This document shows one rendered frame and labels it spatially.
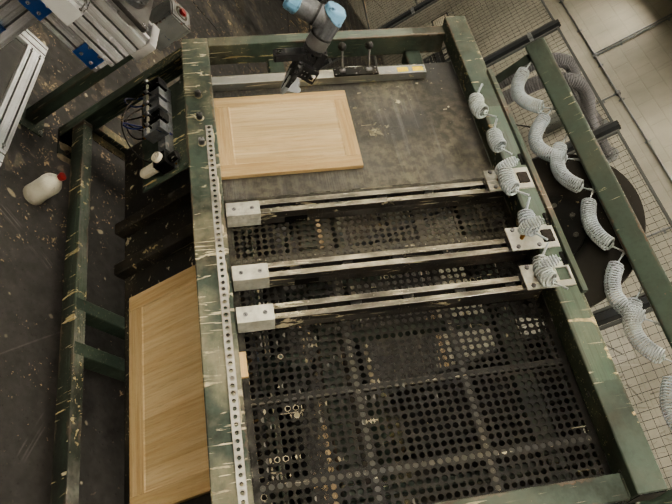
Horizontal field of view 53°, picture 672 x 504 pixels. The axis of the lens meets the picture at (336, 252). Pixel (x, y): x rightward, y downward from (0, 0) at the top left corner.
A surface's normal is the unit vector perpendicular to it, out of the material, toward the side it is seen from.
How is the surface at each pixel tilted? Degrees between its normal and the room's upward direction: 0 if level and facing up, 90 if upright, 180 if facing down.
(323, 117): 55
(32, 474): 0
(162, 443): 90
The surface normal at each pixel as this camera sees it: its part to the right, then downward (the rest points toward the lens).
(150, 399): -0.50, -0.40
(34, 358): 0.84, -0.40
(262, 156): 0.07, -0.56
